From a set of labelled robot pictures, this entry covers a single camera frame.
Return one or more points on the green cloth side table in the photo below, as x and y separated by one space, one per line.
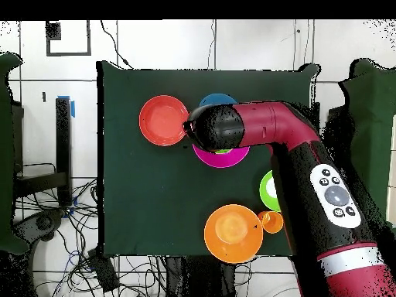
6 154
377 123

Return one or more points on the pink plastic bowl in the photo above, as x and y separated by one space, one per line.
222 159

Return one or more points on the black chair base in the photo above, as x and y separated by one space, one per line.
40 222

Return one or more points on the black square floor frame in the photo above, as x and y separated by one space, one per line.
52 31

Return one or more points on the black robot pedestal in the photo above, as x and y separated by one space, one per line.
198 278

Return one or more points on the white box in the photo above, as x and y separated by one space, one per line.
392 170

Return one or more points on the red plastic bowl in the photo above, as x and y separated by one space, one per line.
161 120

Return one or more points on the large green plastic bowl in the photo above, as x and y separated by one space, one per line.
266 191
223 151

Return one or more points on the dark green table cloth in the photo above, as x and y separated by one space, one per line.
154 185

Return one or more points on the large orange plastic bowl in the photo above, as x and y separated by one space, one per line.
232 235

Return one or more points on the black metal stand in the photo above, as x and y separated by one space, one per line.
63 148

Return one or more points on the blue plastic bowl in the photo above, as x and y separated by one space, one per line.
216 99

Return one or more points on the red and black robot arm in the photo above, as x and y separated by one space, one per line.
324 210

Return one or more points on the orange plastic cup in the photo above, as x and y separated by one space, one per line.
272 222

